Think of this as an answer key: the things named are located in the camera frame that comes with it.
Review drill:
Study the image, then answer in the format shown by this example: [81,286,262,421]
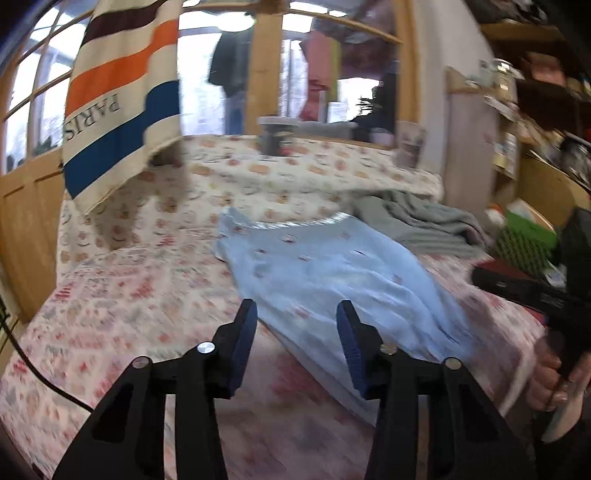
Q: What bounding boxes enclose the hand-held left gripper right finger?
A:
[335,300,536,480]

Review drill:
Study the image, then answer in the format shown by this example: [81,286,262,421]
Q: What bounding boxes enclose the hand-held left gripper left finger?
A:
[52,298,258,480]

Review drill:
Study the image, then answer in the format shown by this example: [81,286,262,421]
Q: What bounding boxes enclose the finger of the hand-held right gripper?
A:
[471,265,561,321]

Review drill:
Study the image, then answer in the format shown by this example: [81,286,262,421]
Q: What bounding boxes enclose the light blue cat-print satin pants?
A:
[212,206,472,425]

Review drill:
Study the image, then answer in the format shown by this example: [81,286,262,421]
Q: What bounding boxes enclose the person's right hand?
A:
[529,337,585,414]

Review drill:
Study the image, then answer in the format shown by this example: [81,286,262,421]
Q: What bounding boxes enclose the green and black crate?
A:
[496,210,559,278]

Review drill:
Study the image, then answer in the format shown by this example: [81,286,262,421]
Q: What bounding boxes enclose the grey knitted cloth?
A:
[353,189,492,259]

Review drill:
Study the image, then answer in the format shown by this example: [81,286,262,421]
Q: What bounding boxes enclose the pink printed bed sheet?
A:
[0,240,550,480]

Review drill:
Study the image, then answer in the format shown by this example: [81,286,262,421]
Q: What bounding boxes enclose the tall wooden board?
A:
[445,67,499,217]

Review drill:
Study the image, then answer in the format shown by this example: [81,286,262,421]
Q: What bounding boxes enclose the bear-print cream sheet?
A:
[58,134,444,259]

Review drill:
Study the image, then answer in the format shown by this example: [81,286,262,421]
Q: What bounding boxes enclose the white earring card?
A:
[394,121,428,169]

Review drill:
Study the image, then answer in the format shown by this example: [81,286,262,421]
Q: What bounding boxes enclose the cluttered wooden shelf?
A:
[480,18,591,185]

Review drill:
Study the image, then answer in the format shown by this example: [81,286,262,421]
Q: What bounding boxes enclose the grey plastic container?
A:
[257,115,298,158]

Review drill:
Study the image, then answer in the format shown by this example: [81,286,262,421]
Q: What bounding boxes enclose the wooden glazed door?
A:
[0,28,75,324]

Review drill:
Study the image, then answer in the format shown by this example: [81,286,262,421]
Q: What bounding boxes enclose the striped hanging towel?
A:
[61,0,182,214]

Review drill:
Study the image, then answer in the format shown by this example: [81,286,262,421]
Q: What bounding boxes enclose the dark hanging jacket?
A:
[208,30,252,97]

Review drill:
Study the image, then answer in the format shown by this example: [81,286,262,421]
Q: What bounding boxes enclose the pink hanging cloth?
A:
[300,30,335,121]

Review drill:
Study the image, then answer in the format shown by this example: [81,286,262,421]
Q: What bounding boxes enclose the black cable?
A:
[0,295,95,414]

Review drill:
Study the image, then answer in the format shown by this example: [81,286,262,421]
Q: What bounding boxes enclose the wooden window frame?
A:
[245,0,419,139]

